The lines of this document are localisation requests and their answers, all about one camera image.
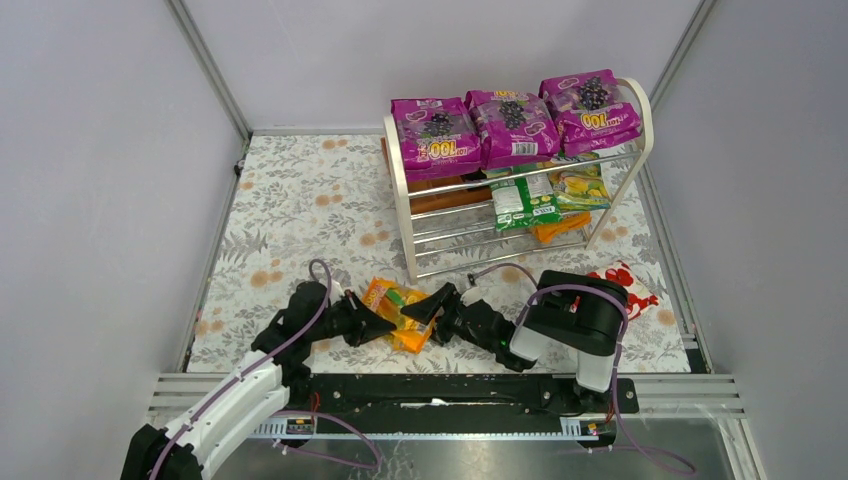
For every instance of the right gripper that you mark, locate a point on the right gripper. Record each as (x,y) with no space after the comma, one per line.
(449,317)

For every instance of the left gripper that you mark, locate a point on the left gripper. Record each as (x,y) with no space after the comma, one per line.
(351,318)

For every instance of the orange mango candy bag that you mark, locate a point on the orange mango candy bag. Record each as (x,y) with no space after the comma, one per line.
(386,298)

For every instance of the green candy bag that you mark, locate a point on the green candy bag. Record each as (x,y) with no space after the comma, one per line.
(522,198)

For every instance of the purple candy bag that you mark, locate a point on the purple candy bag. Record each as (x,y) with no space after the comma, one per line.
(588,112)
(514,127)
(437,138)

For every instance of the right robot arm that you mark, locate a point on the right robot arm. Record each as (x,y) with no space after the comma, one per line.
(585,313)

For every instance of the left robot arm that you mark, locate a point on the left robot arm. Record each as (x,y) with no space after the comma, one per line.
(271,374)

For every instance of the white metal shelf rack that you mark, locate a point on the white metal shelf rack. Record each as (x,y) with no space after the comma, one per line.
(456,238)

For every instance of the orange bag under shelf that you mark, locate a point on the orange bag under shelf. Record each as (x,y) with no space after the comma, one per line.
(546,233)

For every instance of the green yellow bag on shelf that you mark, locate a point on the green yellow bag on shelf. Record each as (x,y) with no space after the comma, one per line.
(580,189)

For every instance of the orange wooden divider tray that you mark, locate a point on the orange wooden divider tray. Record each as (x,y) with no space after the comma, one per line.
(440,201)

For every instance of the red white floral bag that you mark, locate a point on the red white floral bag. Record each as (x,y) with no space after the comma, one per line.
(640,299)

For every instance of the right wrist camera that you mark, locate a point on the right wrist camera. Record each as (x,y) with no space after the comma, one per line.
(477,290)

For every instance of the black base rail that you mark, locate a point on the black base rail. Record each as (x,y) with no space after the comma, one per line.
(486,404)

